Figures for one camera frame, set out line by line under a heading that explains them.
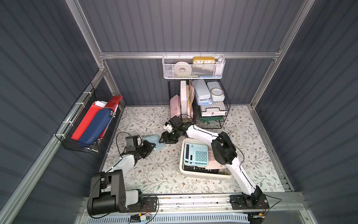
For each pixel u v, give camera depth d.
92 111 0.74
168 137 0.86
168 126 0.91
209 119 0.99
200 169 0.83
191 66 0.85
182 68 0.84
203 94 0.91
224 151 0.62
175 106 1.03
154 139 0.94
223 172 0.83
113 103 0.77
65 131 0.61
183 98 0.90
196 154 0.81
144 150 0.77
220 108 0.91
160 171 0.86
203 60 0.88
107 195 0.42
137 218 0.70
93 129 0.68
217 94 0.96
